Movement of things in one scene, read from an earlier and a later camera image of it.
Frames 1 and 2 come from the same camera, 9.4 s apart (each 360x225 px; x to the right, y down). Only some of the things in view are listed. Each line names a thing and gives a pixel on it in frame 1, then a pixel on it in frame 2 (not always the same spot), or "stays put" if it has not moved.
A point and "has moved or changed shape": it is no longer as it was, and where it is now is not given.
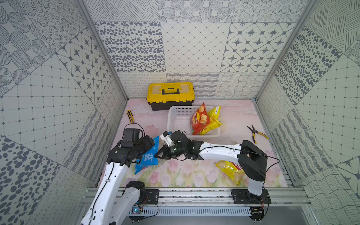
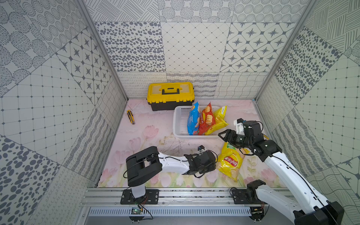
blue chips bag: [148, 158] has moved or changed shape
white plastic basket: [178, 119] has moved or changed shape
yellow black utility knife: [131, 116] stays put
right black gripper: [165, 153] → [228, 138]
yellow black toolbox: [161, 95] stays put
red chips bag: [199, 120] → [206, 120]
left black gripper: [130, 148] → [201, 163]
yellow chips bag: [214, 116] → [221, 121]
